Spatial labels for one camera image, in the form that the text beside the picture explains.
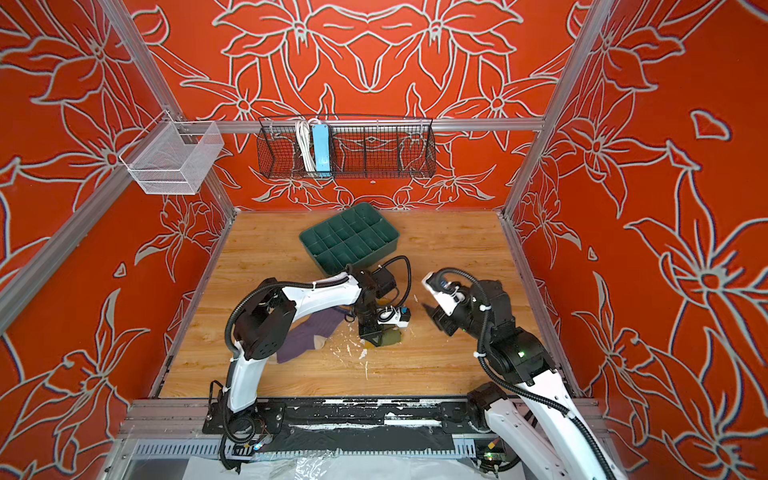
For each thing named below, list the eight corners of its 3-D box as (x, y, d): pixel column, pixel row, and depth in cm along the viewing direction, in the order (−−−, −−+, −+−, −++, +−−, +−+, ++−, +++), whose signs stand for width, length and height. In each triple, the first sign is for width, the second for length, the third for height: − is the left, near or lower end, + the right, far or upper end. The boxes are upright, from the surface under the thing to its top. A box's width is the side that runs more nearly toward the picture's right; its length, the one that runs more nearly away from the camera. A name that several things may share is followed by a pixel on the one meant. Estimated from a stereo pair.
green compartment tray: (337, 291, 98) (334, 280, 92) (303, 246, 110) (299, 233, 105) (405, 249, 109) (406, 236, 103) (367, 212, 122) (366, 199, 116)
